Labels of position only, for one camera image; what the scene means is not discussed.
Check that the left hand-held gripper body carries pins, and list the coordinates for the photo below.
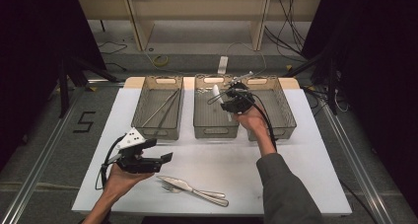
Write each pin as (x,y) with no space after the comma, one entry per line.
(134,161)

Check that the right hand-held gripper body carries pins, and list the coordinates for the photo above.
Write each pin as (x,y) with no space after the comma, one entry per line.
(241,94)

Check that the smoked clear plastic bin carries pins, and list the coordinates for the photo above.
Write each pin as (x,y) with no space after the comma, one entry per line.
(207,118)
(151,102)
(279,109)

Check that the metal chopstick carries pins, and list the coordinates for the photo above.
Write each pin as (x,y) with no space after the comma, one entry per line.
(168,111)
(161,107)

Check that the person's right hand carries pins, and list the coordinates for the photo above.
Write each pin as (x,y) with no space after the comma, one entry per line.
(253,122)

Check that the person's left hand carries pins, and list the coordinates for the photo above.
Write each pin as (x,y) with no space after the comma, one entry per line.
(120,181)

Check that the white power strip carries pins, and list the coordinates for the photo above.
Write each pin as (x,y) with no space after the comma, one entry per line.
(222,64)

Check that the white table board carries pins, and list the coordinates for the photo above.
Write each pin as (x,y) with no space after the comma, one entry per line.
(213,164)

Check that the yellow tape roll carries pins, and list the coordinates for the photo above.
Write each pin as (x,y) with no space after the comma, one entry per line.
(161,60)

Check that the black metal stand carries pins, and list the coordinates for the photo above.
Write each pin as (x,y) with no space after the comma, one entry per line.
(64,86)
(332,86)

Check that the light wooden shelf unit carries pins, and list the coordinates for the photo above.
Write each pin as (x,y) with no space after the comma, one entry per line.
(141,30)

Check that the black curtain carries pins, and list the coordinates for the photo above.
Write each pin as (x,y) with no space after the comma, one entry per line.
(33,53)
(378,69)

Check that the aluminium floor rail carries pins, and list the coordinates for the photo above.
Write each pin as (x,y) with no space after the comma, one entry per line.
(39,171)
(358,171)

